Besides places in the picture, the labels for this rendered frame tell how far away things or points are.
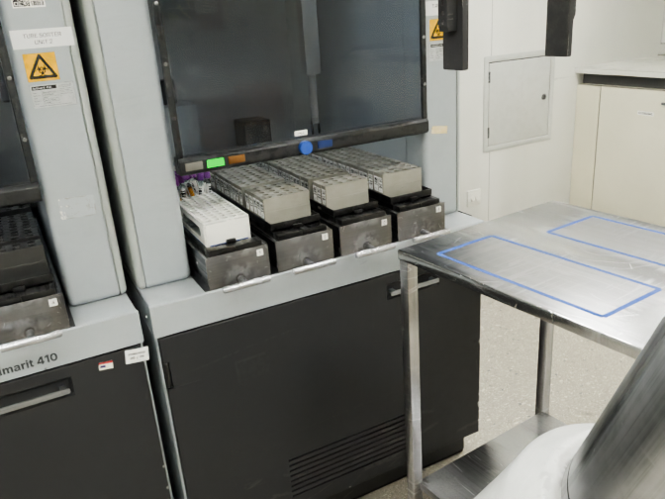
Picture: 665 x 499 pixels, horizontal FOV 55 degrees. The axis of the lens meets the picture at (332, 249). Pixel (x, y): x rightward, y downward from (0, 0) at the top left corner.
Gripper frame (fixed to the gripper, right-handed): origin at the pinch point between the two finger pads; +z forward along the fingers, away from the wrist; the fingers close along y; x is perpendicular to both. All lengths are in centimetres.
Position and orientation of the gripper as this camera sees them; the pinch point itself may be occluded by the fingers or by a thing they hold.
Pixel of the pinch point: (509, 50)
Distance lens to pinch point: 69.4
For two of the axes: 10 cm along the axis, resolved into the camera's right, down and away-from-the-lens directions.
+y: 8.8, -2.2, 4.2
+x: -4.7, -2.8, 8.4
